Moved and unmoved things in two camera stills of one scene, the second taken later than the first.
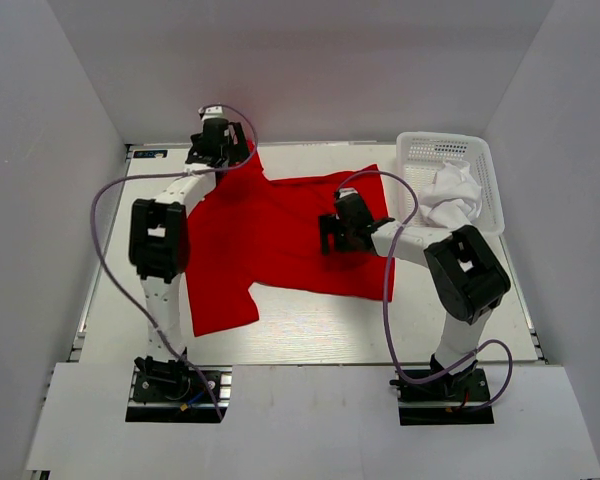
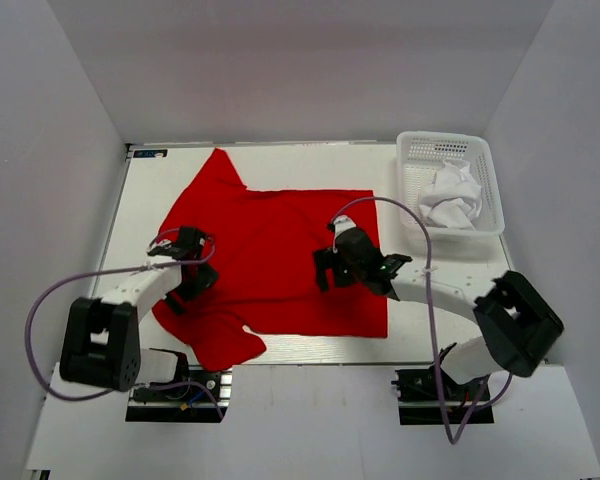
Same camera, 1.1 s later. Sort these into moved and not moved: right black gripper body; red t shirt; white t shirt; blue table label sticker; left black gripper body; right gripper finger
Moved: left black gripper body; red t shirt; right black gripper body; right gripper finger
Not moved: white t shirt; blue table label sticker
